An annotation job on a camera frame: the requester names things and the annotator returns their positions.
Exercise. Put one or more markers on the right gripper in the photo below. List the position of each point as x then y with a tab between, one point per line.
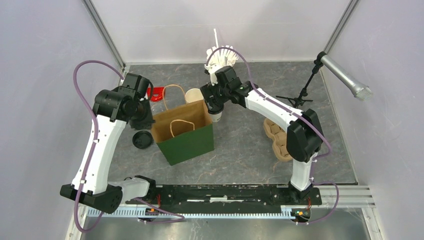
208	90

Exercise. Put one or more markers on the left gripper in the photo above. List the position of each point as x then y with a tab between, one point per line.
147	123

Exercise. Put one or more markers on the black coffee cup lid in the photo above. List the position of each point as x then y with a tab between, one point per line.
214	109

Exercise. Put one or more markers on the white paper coffee cup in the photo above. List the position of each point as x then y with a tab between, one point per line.
215	117

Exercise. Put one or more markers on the green and brown paper bag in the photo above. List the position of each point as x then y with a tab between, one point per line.
183	132

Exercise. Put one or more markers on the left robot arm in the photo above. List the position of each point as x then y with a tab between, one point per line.
113	109

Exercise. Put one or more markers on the stack of black lids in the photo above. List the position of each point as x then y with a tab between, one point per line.
142	139

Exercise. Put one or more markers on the stack of paper cups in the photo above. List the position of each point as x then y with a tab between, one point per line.
193	95

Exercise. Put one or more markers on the bundle of white straws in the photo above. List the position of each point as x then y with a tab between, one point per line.
220	58

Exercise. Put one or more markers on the brown pulp cup carrier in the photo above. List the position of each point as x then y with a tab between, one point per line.
279	140

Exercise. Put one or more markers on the silver microphone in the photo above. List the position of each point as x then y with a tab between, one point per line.
359	90

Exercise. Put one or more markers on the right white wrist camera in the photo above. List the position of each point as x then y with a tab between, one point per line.
211	70

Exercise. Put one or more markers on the red plastic bracket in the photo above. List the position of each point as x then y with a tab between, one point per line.
156	94

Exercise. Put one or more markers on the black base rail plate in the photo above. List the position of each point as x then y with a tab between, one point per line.
229	198

